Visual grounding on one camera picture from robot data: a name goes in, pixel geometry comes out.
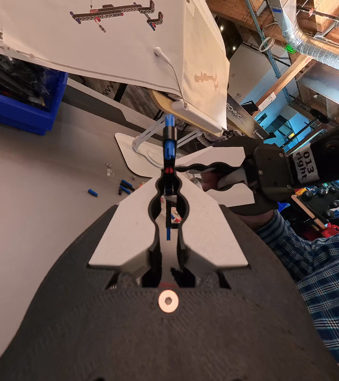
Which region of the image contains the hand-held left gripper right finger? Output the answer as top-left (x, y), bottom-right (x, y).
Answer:
top-left (175, 172), bottom-right (249, 288)

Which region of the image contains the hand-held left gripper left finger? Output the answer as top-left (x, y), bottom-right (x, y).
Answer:
top-left (89, 172), bottom-right (162, 288)

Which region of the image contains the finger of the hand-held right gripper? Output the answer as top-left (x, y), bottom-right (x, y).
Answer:
top-left (175, 146), bottom-right (246, 174)
top-left (205, 183), bottom-right (256, 208)

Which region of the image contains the black toy beam assembly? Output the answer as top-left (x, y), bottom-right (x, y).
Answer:
top-left (161, 114), bottom-right (178, 241)

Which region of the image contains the person's right forearm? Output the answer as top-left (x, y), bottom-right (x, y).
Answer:
top-left (256, 208), bottom-right (339, 381)

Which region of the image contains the person's right hand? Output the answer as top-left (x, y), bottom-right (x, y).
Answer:
top-left (202, 171), bottom-right (227, 193)

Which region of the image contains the black toy set box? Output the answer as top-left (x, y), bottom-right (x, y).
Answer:
top-left (226, 94), bottom-right (269, 140)

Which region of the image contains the black dumbbell rack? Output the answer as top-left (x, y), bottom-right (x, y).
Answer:
top-left (294, 182), bottom-right (339, 227)

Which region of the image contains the white wooden book stand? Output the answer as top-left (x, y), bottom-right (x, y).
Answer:
top-left (114, 89), bottom-right (228, 179)

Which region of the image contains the blue plastic parts bin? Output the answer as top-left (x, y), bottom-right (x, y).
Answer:
top-left (0, 71), bottom-right (69, 136)

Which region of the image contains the white instruction booklet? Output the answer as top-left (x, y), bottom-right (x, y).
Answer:
top-left (0, 0), bottom-right (231, 131)

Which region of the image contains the pile of clear parts bags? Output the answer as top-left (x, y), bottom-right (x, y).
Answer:
top-left (0, 49), bottom-right (64, 112)

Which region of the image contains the white-tipped wire page clip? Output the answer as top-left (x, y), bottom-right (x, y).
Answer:
top-left (154, 47), bottom-right (188, 108)

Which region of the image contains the silver ventilation duct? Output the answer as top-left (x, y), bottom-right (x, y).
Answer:
top-left (266, 0), bottom-right (339, 79)

